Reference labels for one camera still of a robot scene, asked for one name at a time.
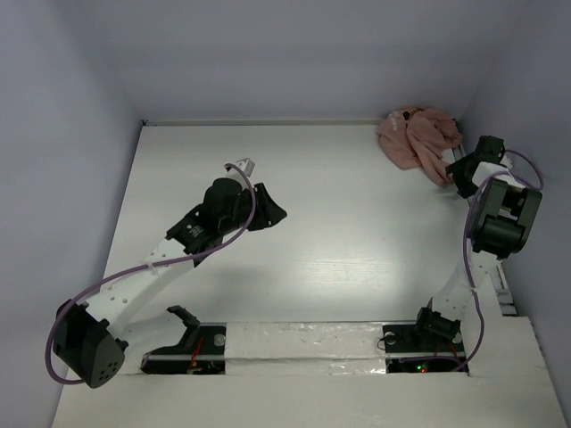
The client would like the pink printed t shirt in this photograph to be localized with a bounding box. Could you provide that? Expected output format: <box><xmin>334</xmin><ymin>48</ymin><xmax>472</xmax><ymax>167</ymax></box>
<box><xmin>377</xmin><ymin>107</ymin><xmax>463</xmax><ymax>187</ymax></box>

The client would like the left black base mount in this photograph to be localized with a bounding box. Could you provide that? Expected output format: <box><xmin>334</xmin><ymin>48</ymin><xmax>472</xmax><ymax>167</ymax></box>
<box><xmin>140</xmin><ymin>305</ymin><xmax>227</xmax><ymax>375</ymax></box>

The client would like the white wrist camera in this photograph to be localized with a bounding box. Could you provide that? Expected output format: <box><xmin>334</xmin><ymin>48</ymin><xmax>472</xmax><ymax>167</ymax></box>
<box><xmin>224</xmin><ymin>157</ymin><xmax>255</xmax><ymax>177</ymax></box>
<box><xmin>472</xmin><ymin>156</ymin><xmax>522</xmax><ymax>187</ymax></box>

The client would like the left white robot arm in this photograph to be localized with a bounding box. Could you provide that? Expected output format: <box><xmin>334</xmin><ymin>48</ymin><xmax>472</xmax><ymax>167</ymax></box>
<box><xmin>47</xmin><ymin>177</ymin><xmax>287</xmax><ymax>389</ymax></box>

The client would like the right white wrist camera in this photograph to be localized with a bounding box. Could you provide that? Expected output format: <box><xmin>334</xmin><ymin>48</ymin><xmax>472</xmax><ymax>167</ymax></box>
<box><xmin>472</xmin><ymin>156</ymin><xmax>522</xmax><ymax>187</ymax></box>

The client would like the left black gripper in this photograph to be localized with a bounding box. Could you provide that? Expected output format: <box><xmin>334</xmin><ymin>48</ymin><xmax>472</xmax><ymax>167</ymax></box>
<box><xmin>219</xmin><ymin>184</ymin><xmax>285</xmax><ymax>235</ymax></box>

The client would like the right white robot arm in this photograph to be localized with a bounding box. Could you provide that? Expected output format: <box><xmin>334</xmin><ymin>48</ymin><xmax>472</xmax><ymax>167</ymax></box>
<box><xmin>410</xmin><ymin>136</ymin><xmax>542</xmax><ymax>350</ymax></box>

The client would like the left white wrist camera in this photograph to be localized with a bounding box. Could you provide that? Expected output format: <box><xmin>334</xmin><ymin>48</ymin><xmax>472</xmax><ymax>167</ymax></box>
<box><xmin>224</xmin><ymin>157</ymin><xmax>255</xmax><ymax>177</ymax></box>

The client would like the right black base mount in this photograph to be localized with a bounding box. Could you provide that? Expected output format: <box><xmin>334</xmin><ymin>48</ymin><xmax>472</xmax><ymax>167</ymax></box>
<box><xmin>377</xmin><ymin>307</ymin><xmax>468</xmax><ymax>374</ymax></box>

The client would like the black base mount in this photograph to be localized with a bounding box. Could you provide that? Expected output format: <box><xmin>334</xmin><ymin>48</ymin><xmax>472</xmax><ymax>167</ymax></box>
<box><xmin>140</xmin><ymin>305</ymin><xmax>227</xmax><ymax>375</ymax></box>
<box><xmin>377</xmin><ymin>307</ymin><xmax>468</xmax><ymax>374</ymax></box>

